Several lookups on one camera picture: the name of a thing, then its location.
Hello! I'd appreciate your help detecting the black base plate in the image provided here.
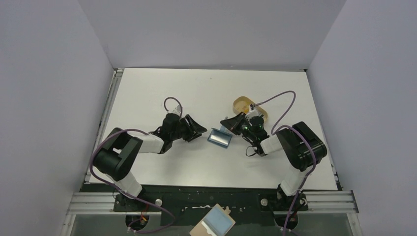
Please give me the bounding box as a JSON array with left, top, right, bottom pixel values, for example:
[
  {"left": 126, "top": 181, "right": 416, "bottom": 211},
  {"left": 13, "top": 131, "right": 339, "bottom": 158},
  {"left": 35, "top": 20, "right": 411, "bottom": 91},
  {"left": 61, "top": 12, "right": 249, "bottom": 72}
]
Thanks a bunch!
[{"left": 81, "top": 183, "right": 308, "bottom": 226}]

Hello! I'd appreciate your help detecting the blue card on cardboard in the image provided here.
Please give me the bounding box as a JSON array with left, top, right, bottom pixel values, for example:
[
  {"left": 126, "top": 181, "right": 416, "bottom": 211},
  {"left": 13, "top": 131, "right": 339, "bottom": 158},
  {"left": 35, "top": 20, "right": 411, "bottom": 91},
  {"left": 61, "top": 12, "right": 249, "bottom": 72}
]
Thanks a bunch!
[{"left": 189, "top": 204, "right": 236, "bottom": 236}]

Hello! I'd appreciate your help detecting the aluminium right side rail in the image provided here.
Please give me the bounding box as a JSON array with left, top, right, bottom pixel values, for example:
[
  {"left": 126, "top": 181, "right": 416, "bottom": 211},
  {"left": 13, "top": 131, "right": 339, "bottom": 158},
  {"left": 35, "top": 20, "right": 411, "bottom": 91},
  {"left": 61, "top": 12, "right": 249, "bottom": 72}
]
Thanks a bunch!
[{"left": 328, "top": 153, "right": 343, "bottom": 191}]

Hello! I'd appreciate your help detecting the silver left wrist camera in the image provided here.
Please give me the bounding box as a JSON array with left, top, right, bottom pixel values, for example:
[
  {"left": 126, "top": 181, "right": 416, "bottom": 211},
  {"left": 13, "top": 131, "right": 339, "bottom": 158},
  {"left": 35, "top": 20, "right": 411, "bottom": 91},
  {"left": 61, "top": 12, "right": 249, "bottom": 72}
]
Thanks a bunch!
[{"left": 171, "top": 105, "right": 182, "bottom": 117}]

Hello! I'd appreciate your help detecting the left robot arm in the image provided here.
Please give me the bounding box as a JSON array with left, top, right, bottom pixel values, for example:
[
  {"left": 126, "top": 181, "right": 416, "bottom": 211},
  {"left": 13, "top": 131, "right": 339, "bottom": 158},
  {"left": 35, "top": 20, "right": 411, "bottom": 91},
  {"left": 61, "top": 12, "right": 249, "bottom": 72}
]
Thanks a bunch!
[{"left": 90, "top": 113, "right": 207, "bottom": 199}]

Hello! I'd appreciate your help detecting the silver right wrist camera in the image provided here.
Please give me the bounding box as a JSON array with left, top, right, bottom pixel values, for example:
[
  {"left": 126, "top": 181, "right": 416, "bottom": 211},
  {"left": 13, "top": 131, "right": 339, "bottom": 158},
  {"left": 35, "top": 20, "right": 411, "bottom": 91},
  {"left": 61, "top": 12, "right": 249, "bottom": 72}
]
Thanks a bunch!
[{"left": 246, "top": 104, "right": 259, "bottom": 118}]

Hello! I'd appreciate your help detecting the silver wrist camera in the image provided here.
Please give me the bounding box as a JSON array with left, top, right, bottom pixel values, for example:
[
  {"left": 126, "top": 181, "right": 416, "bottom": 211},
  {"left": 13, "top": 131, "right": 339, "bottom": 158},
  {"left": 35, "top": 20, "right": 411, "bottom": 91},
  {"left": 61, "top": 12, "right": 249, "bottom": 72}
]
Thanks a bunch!
[
  {"left": 246, "top": 104, "right": 259, "bottom": 118},
  {"left": 171, "top": 105, "right": 182, "bottom": 117}
]

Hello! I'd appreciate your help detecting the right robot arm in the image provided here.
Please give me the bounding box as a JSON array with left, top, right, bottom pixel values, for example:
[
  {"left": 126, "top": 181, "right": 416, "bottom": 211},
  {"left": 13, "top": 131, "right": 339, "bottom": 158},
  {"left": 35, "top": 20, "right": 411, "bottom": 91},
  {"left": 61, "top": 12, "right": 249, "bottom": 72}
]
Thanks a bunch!
[{"left": 220, "top": 112, "right": 328, "bottom": 197}]

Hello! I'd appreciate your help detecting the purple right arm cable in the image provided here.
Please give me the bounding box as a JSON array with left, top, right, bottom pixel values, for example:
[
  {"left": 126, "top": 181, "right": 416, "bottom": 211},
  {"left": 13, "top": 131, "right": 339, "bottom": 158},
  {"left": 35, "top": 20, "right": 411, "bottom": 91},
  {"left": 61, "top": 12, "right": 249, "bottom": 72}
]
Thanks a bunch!
[{"left": 254, "top": 90, "right": 317, "bottom": 236}]

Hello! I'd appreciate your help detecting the aluminium front rail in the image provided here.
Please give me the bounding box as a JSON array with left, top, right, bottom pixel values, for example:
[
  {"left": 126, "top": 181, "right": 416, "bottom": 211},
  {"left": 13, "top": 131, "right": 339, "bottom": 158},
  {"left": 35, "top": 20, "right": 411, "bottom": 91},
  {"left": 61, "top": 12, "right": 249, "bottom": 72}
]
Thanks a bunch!
[{"left": 60, "top": 190, "right": 364, "bottom": 236}]

